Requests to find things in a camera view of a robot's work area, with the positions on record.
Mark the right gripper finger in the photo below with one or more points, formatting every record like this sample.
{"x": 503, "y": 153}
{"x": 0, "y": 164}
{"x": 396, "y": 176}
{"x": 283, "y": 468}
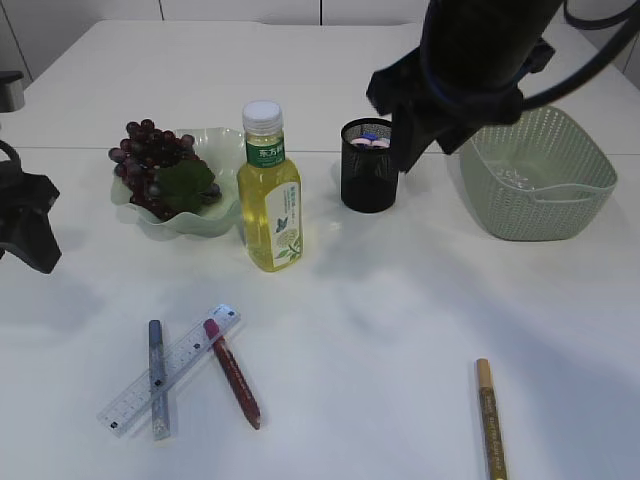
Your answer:
{"x": 415, "y": 126}
{"x": 453, "y": 133}

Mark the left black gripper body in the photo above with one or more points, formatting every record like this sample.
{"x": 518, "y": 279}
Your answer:
{"x": 26, "y": 232}

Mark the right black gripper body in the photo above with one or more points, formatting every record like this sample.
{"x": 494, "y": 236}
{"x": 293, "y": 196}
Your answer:
{"x": 466, "y": 69}

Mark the pink scissors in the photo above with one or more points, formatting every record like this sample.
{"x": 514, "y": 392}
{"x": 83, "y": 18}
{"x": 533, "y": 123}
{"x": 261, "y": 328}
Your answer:
{"x": 366, "y": 143}

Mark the blue scissors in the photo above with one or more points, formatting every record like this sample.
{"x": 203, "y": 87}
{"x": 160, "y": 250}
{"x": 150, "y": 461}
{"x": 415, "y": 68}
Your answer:
{"x": 370, "y": 136}

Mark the clear plastic sheet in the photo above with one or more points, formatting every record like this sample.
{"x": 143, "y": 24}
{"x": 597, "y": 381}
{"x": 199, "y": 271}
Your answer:
{"x": 515, "y": 178}

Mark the artificial purple grape bunch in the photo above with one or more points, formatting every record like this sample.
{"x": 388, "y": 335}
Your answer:
{"x": 162, "y": 171}

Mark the yellow tea drink bottle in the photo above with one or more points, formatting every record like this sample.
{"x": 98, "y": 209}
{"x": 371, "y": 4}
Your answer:
{"x": 269, "y": 188}

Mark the clear plastic ruler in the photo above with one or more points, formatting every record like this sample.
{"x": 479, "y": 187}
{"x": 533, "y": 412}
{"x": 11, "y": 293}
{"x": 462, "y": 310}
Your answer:
{"x": 125, "y": 411}

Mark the silver glitter pen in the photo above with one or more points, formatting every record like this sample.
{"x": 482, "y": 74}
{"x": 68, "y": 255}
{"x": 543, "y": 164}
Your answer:
{"x": 157, "y": 376}

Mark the gold marker pen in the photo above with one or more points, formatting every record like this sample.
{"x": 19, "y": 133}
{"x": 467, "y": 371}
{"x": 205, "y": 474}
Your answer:
{"x": 493, "y": 443}

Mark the black mesh pen holder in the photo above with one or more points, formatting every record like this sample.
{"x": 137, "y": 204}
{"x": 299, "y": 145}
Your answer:
{"x": 368, "y": 177}

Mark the green plastic woven basket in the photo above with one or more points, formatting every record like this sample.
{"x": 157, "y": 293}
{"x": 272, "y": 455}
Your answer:
{"x": 574, "y": 177}

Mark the green scalloped plastic plate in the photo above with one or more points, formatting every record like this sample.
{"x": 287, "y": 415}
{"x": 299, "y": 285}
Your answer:
{"x": 223, "y": 150}

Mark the red glitter pen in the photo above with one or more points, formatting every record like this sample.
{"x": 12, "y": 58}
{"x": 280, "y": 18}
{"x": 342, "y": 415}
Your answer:
{"x": 233, "y": 374}

